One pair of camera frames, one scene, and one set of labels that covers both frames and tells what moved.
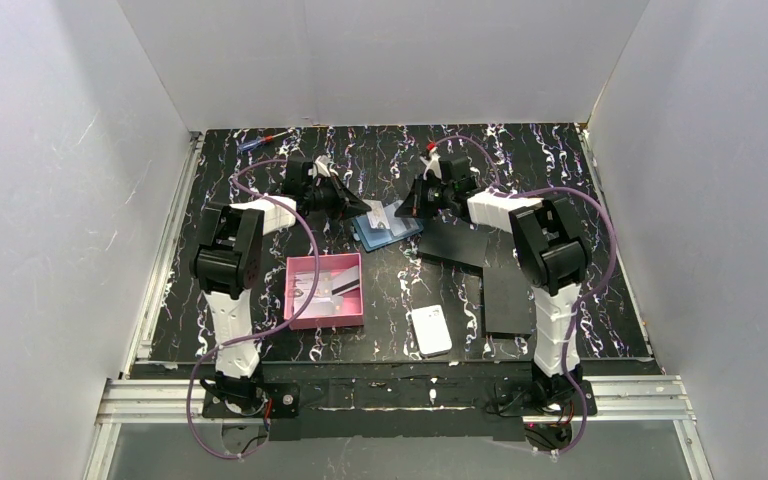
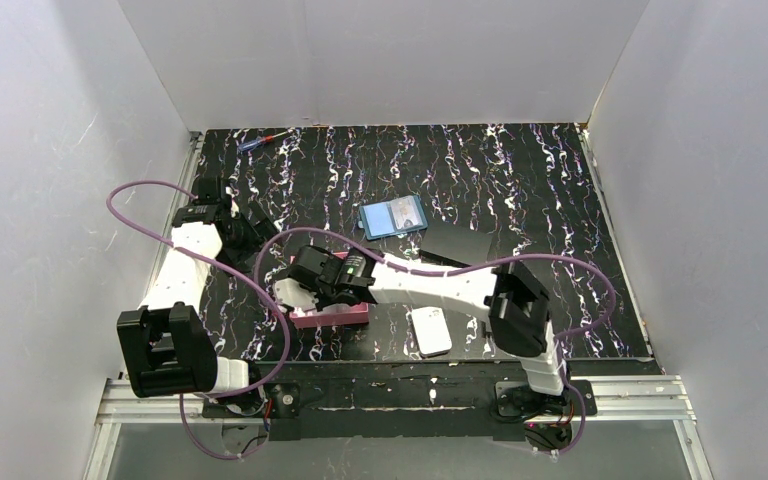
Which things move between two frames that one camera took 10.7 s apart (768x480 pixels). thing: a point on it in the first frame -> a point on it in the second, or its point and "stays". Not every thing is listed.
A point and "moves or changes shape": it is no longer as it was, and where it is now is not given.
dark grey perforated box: [454, 240] stays
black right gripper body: [425, 196] -> [302, 273]
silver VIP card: [377, 215] moves or changes shape
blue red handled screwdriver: [259, 140] stays
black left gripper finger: [351, 206] -> [263, 221]
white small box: [431, 331] stays
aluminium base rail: [657, 400] stays
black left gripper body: [336, 196] -> [249, 229]
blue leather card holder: [400, 229] moves or changes shape
